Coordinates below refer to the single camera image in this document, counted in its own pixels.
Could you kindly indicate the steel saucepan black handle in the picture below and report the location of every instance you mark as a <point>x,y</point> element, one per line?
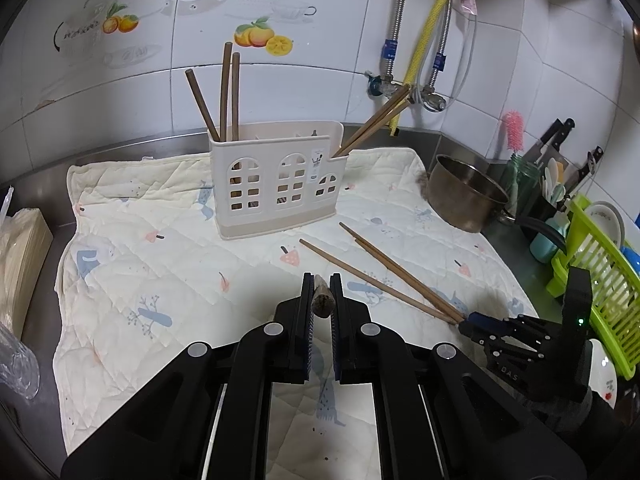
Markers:
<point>467,199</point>

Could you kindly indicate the bagged stack of napkins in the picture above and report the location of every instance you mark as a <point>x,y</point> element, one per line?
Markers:
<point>25,243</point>

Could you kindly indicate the wooden chopstick vertical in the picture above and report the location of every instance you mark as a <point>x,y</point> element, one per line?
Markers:
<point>437,301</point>

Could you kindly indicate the black handled knife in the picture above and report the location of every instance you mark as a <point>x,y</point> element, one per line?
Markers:
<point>550,142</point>

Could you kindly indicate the wooden chopstick crossing diagonal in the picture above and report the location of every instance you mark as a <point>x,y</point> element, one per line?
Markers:
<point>375,124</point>

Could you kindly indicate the pink bottle brush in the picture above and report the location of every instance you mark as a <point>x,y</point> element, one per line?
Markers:
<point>513,125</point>

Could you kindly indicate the teal cup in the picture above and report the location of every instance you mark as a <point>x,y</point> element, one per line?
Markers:
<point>541,248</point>

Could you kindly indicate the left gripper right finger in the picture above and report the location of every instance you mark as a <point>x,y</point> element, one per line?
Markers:
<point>438,415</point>

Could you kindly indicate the chrome water valve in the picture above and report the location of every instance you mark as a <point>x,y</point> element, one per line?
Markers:
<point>432,101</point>

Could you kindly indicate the green glass jar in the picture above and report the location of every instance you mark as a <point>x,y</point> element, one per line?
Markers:
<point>519,179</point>

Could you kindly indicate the long crossing wooden chopstick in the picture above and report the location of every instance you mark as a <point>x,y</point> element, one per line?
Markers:
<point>323,301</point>

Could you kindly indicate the green plastic dish rack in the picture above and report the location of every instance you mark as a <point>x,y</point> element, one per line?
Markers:
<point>615,313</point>

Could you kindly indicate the beige plastic utensil holder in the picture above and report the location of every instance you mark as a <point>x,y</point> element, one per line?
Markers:
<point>277,176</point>

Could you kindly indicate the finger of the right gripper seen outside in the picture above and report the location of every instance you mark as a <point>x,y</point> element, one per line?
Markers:
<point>486,330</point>

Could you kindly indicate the white quilted patterned mat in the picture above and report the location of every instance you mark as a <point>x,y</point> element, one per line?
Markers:
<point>146,272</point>

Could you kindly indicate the clear glass cup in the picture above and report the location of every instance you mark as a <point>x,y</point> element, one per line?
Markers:
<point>19,368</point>

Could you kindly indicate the white plate red mark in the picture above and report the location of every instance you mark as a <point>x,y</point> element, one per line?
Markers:
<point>602,375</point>

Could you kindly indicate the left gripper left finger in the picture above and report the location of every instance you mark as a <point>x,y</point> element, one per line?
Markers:
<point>206,413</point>

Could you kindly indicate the red handle water valve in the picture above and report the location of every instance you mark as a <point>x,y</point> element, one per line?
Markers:
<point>379,86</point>

